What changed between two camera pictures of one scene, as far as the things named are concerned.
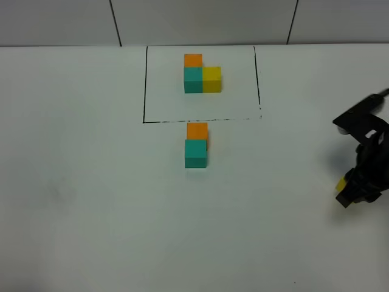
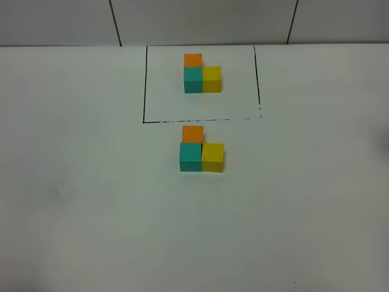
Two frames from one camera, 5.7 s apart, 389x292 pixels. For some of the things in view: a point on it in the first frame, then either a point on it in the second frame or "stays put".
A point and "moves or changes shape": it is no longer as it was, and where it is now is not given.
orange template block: (192, 60) stays put
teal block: (196, 151) moves or changes shape
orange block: (197, 131) moves or changes shape
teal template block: (193, 79) stays put
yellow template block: (211, 79) stays put
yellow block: (340, 185) -> (213, 157)
